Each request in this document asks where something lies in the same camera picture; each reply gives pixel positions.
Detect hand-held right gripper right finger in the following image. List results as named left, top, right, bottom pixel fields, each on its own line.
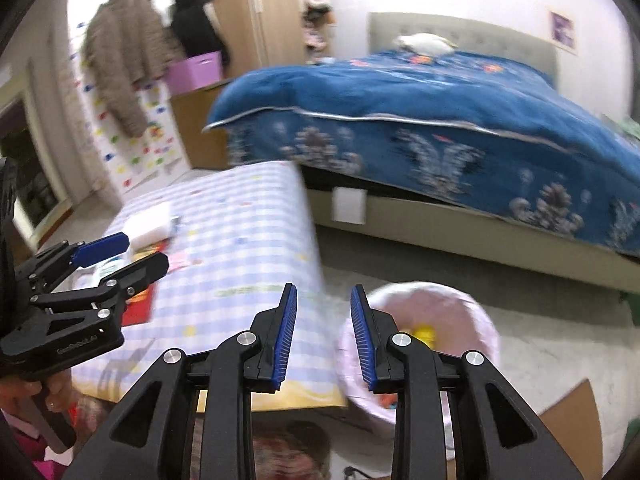
left=350, top=285, right=583, bottom=480

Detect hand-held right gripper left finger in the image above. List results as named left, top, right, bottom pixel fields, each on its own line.
left=65, top=284, right=298, bottom=480

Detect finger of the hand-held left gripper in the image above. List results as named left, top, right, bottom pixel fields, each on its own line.
left=15, top=232, right=132, bottom=293
left=31, top=252, right=171, bottom=318

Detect pink trash bag bin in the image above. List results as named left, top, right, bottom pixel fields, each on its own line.
left=335, top=280, right=501, bottom=466

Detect person's left hand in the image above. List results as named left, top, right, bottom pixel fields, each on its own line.
left=0, top=374, right=76, bottom=443

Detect red flat packet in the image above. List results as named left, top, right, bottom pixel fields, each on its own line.
left=120, top=240, right=171, bottom=328

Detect white small device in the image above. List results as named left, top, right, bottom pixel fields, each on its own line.
left=122, top=202, right=178, bottom=251

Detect white polka dot cabinet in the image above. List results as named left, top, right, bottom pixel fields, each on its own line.
left=60, top=30, right=193, bottom=201

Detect person's plaid pants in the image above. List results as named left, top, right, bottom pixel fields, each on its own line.
left=192, top=400, right=333, bottom=480

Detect table with checked tablecloth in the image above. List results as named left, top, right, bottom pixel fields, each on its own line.
left=72, top=160, right=351, bottom=408

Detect white paper sheet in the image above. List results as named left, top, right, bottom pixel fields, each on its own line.
left=331, top=186, right=368, bottom=226

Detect wooden drawer cabinet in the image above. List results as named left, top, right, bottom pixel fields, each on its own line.
left=170, top=77, right=236, bottom=171

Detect purple plastic basket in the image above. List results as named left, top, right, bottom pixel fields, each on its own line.
left=165, top=51, right=223, bottom=96

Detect brown quilted jacket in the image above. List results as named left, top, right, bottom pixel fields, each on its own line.
left=80, top=0, right=186, bottom=138

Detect brown cardboard sheet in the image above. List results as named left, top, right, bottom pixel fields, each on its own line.
left=537, top=380, right=606, bottom=480

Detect black jacket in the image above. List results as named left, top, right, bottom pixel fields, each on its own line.
left=167, top=0, right=231, bottom=68

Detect blue floral blanket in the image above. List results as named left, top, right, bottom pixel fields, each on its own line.
left=202, top=50, right=640, bottom=256

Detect wooden wardrobe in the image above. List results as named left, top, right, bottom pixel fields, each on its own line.
left=187, top=0, right=336, bottom=86

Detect white plush toy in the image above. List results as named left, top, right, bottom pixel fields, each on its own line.
left=392, top=32, right=458, bottom=56

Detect hanging pink clothes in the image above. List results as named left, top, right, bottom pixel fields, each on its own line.
left=292, top=0, right=333, bottom=51

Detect grey upholstered bed frame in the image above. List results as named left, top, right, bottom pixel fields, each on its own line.
left=305, top=12, right=640, bottom=296

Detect small wall poster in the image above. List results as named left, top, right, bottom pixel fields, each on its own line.
left=547, top=9, right=576, bottom=51

